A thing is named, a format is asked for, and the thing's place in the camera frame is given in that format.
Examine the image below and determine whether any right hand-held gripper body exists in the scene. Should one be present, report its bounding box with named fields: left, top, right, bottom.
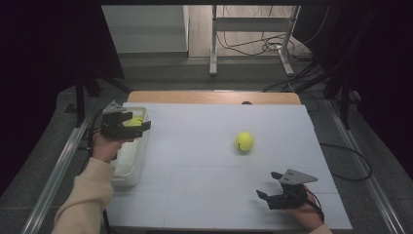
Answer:
left=266, top=169, right=319, bottom=211

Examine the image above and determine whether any white board sheet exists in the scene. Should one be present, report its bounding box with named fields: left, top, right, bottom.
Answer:
left=103, top=102, right=354, bottom=230

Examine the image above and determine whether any yellow tennis ball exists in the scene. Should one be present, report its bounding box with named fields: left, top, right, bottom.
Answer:
left=235, top=131, right=255, bottom=152
left=126, top=116, right=144, bottom=129

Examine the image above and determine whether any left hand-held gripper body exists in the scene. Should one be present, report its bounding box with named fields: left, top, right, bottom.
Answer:
left=100, top=100, right=144, bottom=140

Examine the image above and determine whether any black curtain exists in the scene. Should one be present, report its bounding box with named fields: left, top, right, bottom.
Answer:
left=291, top=0, right=413, bottom=179
left=0, top=0, right=125, bottom=196

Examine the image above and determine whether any white plastic bin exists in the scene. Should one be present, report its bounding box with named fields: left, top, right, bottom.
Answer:
left=110, top=106, right=150, bottom=187

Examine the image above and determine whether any tangle of black floor cables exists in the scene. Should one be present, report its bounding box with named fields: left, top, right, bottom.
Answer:
left=216, top=4, right=325, bottom=96

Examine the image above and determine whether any right hand-held gripper black cable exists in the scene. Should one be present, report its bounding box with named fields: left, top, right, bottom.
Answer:
left=304, top=189, right=325, bottom=224

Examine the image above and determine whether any white metal stand frame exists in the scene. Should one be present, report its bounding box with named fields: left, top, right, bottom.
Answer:
left=208, top=4, right=301, bottom=77

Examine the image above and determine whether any wooden table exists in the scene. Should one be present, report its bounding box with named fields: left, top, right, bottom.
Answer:
left=126, top=91, right=302, bottom=105

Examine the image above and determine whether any person's left hand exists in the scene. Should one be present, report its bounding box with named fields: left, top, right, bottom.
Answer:
left=92, top=132, right=132, bottom=164

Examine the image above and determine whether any aluminium rail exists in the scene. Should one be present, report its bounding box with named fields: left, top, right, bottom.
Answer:
left=20, top=115, right=93, bottom=234
left=325, top=98, right=407, bottom=234

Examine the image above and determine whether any white cabinet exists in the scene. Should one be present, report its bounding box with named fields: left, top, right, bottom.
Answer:
left=101, top=4, right=190, bottom=55

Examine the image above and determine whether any black floor cable loop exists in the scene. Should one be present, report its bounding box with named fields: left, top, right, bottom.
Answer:
left=319, top=142, right=373, bottom=182

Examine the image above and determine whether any person's right hand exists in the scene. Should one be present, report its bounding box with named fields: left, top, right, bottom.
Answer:
left=282, top=194, right=325, bottom=232

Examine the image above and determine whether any black tripod stand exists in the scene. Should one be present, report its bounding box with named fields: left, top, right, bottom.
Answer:
left=73, top=72, right=131, bottom=129
left=293, top=64, right=361, bottom=131

